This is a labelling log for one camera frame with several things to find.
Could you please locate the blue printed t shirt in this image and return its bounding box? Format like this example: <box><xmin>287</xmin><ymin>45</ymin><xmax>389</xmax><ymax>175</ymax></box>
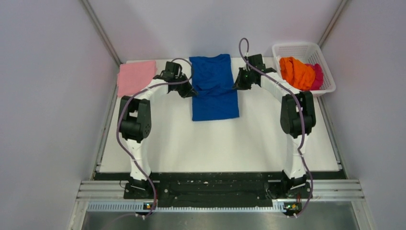
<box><xmin>189</xmin><ymin>54</ymin><xmax>240</xmax><ymax>122</ymax></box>

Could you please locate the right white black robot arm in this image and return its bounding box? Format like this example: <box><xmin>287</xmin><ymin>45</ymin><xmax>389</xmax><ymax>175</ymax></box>
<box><xmin>233</xmin><ymin>54</ymin><xmax>316</xmax><ymax>197</ymax></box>

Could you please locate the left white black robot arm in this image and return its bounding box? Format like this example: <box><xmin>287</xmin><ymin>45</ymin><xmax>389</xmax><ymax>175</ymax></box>
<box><xmin>116</xmin><ymin>59</ymin><xmax>198</xmax><ymax>198</ymax></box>

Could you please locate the folded pink t shirt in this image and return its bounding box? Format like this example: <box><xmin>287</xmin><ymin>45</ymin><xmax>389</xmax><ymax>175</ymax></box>
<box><xmin>117</xmin><ymin>60</ymin><xmax>157</xmax><ymax>97</ymax></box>

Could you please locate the orange t shirt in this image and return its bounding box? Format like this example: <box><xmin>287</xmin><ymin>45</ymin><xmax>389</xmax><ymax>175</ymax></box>
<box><xmin>279</xmin><ymin>57</ymin><xmax>316</xmax><ymax>91</ymax></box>

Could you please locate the white plastic laundry basket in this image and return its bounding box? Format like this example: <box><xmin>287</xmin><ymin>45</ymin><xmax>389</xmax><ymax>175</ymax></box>
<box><xmin>272</xmin><ymin>42</ymin><xmax>336</xmax><ymax>97</ymax></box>

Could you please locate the magenta t shirt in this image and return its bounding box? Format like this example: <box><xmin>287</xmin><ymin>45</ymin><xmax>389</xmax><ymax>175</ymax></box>
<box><xmin>306</xmin><ymin>63</ymin><xmax>324</xmax><ymax>91</ymax></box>

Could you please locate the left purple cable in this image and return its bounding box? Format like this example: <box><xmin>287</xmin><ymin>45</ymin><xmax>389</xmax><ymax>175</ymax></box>
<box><xmin>116</xmin><ymin>57</ymin><xmax>194</xmax><ymax>219</ymax></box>

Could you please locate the purple cable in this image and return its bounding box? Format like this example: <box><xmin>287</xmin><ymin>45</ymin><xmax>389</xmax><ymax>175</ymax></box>
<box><xmin>116</xmin><ymin>57</ymin><xmax>194</xmax><ymax>219</ymax></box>
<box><xmin>238</xmin><ymin>37</ymin><xmax>315</xmax><ymax>218</ymax></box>

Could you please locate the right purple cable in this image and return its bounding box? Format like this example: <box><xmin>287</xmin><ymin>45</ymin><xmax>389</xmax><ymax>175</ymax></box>
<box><xmin>238</xmin><ymin>37</ymin><xmax>315</xmax><ymax>218</ymax></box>

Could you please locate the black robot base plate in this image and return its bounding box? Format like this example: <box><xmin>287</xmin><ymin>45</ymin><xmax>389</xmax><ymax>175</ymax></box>
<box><xmin>124</xmin><ymin>172</ymin><xmax>312</xmax><ymax>207</ymax></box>

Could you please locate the white slotted cable duct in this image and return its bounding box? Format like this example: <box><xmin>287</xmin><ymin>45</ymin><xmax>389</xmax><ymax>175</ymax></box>
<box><xmin>87</xmin><ymin>201</ymin><xmax>286</xmax><ymax>213</ymax></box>

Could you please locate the aluminium rail frame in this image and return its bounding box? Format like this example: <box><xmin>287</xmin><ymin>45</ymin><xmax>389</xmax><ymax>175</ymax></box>
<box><xmin>68</xmin><ymin>180</ymin><xmax>376</xmax><ymax>230</ymax></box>

